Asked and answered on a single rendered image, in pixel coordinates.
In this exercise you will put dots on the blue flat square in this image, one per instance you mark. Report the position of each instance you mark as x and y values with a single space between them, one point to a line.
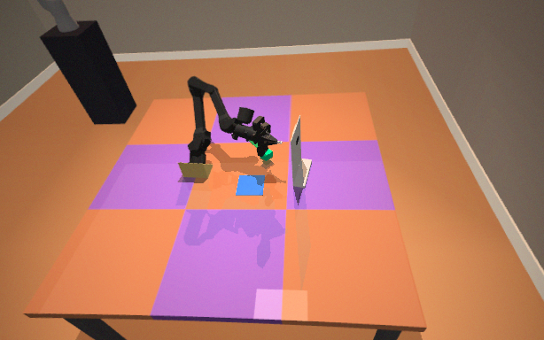
250 185

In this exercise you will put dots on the green cube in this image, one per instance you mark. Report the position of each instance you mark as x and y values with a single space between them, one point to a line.
267 155

